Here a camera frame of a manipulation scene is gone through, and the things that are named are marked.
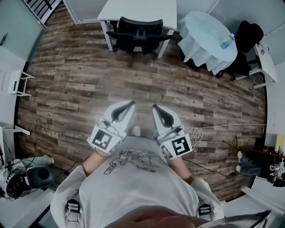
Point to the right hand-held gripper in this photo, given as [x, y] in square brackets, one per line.
[179, 145]

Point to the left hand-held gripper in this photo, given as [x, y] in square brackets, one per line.
[101, 139]

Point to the black office chair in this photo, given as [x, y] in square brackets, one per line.
[138, 42]
[248, 35]

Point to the person's right forearm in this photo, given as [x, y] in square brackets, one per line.
[180, 169]

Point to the person's left forearm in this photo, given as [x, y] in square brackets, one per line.
[94, 162]

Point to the person's white shoe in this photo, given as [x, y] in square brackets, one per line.
[136, 130]

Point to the person's grey printed t-shirt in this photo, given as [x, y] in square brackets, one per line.
[133, 178]

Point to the wooden stick stand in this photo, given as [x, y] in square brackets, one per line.
[256, 151]

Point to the round table light blue cloth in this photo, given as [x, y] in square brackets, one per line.
[207, 33]

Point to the black round stool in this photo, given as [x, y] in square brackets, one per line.
[42, 176]

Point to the person's face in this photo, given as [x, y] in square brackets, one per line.
[155, 219]

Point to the clear plastic water bottle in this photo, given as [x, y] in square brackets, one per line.
[227, 41]

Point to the white desk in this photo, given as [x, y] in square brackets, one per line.
[267, 64]
[6, 129]
[138, 10]
[6, 60]
[265, 200]

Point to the white framed partition panel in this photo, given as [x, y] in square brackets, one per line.
[89, 9]

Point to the cardboard box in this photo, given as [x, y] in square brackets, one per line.
[280, 143]

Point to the person's eyeglasses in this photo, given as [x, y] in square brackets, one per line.
[240, 220]

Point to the black slatted rack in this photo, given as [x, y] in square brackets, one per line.
[39, 9]

